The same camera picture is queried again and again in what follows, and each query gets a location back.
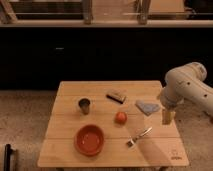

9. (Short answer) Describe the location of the metal fork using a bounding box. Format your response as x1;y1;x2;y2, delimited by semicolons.
126;127;152;147

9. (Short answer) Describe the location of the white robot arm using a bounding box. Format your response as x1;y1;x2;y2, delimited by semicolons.
159;62;213;125

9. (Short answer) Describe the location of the dark metal cup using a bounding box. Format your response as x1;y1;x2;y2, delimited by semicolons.
78;98;90;115

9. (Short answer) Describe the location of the blue folded cloth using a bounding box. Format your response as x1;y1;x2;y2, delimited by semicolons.
135;100;160;116

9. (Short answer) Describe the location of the orange tomato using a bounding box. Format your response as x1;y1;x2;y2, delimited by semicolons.
115;112;127;124

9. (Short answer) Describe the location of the wooden folding table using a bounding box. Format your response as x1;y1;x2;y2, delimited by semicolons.
38;81;189;168

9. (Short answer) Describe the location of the black and tan brush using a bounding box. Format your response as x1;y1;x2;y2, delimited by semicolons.
106;91;126;104

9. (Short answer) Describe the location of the red bowl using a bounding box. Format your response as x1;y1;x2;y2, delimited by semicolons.
74;124;105;156

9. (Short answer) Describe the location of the black object at floor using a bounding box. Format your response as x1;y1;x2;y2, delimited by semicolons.
3;144;15;171

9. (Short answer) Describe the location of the wooden shelf frame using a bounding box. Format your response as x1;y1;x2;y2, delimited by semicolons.
0;0;213;28

